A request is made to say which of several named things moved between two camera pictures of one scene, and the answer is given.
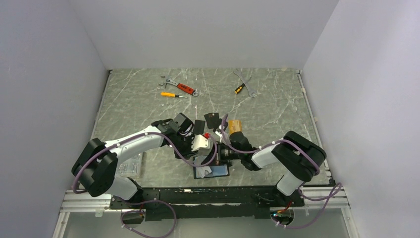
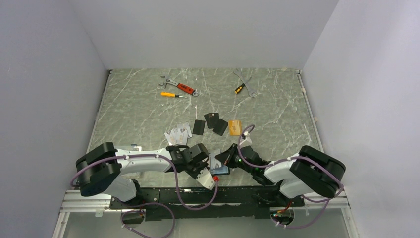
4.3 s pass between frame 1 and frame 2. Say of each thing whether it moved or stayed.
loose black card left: stayed
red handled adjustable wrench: stayed
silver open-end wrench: stayed
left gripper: moved
